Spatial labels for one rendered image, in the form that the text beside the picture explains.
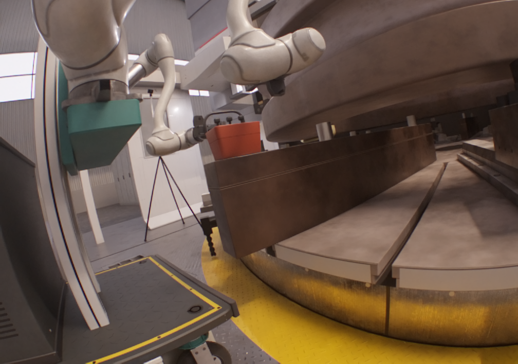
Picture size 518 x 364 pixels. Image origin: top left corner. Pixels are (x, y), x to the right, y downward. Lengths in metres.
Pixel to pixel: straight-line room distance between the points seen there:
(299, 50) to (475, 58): 0.79
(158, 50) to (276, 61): 0.94
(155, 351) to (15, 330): 0.33
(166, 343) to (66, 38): 0.61
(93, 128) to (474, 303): 0.99
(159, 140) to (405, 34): 1.24
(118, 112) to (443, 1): 1.39
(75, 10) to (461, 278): 0.93
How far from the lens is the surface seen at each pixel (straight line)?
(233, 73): 0.56
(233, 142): 0.90
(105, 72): 0.57
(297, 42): 0.65
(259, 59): 0.56
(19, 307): 0.62
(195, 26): 5.19
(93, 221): 3.63
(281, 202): 0.98
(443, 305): 0.77
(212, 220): 1.60
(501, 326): 0.85
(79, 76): 0.57
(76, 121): 0.50
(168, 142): 1.20
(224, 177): 0.86
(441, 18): 1.20
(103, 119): 0.51
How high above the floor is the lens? 0.66
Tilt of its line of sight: 2 degrees down
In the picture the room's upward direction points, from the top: 12 degrees counter-clockwise
